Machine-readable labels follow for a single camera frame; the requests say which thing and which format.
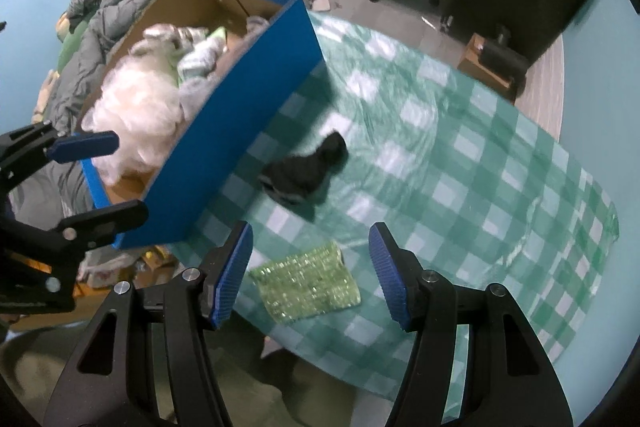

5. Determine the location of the white mesh bath pouf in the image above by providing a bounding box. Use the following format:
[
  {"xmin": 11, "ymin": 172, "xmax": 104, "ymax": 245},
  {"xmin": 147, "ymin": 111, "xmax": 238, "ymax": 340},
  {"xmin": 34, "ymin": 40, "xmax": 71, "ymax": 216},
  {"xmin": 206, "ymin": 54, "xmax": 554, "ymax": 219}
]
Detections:
[{"xmin": 81, "ymin": 54, "xmax": 183, "ymax": 186}]

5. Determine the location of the green glitter pouch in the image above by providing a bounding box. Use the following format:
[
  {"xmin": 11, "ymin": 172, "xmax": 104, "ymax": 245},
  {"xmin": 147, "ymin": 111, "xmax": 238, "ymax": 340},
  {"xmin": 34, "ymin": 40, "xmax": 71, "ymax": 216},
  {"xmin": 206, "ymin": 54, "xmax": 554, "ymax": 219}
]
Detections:
[{"xmin": 248, "ymin": 242, "xmax": 361, "ymax": 324}]

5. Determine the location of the light green cloth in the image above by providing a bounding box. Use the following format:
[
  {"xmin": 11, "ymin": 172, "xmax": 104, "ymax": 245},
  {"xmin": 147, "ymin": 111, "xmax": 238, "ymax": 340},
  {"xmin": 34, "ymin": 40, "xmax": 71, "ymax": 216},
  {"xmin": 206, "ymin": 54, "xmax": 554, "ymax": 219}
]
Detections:
[{"xmin": 177, "ymin": 26, "xmax": 227, "ymax": 82}]

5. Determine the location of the beige cloth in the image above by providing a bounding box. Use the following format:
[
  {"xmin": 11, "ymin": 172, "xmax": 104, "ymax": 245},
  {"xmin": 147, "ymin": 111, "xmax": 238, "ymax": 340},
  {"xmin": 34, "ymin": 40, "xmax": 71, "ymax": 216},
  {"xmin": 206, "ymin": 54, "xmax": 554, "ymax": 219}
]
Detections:
[{"xmin": 245, "ymin": 15, "xmax": 270, "ymax": 38}]

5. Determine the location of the black sock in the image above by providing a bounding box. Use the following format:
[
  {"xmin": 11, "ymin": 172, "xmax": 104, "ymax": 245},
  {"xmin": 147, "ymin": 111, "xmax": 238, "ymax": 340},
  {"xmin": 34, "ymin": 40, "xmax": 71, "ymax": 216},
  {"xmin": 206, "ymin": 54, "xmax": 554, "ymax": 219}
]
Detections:
[{"xmin": 258, "ymin": 131, "xmax": 348, "ymax": 206}]

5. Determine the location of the white gray sock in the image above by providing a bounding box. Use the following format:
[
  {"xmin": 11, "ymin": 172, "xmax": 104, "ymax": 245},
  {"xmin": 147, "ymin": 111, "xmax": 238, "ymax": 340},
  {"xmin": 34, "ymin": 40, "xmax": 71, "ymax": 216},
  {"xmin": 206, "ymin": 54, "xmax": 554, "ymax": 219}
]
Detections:
[{"xmin": 143, "ymin": 24, "xmax": 209, "ymax": 63}]

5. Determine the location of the gray quilted blanket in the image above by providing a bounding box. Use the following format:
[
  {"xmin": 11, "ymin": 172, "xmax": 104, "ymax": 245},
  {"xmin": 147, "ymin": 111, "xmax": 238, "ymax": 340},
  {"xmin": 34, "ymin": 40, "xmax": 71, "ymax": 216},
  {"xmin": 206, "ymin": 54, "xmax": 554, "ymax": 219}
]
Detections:
[{"xmin": 9, "ymin": 0, "xmax": 154, "ymax": 229}]

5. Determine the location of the green checkered tablecloth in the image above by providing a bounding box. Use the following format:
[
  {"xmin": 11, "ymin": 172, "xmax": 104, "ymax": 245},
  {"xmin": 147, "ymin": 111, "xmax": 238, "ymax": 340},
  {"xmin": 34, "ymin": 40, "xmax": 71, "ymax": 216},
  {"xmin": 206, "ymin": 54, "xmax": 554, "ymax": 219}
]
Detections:
[{"xmin": 172, "ymin": 14, "xmax": 620, "ymax": 399}]

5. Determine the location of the blue cardboard box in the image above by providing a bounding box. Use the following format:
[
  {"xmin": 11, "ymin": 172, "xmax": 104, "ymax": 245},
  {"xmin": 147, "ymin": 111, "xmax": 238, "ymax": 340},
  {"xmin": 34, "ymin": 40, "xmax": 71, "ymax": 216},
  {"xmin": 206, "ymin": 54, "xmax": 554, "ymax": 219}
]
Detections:
[{"xmin": 106, "ymin": 0, "xmax": 323, "ymax": 251}]

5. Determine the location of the black device on box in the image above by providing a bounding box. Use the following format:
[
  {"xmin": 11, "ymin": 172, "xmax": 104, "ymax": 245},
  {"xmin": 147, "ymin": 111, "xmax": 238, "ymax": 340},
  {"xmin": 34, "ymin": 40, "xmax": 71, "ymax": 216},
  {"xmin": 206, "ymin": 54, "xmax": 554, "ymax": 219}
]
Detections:
[{"xmin": 480, "ymin": 24, "xmax": 529, "ymax": 82}]

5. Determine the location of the small cardboard box on floor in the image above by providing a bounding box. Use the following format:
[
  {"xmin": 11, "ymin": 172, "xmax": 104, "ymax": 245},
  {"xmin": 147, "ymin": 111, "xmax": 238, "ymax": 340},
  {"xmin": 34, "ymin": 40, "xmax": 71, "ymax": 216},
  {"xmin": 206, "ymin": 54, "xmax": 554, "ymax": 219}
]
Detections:
[{"xmin": 457, "ymin": 34, "xmax": 516, "ymax": 104}]

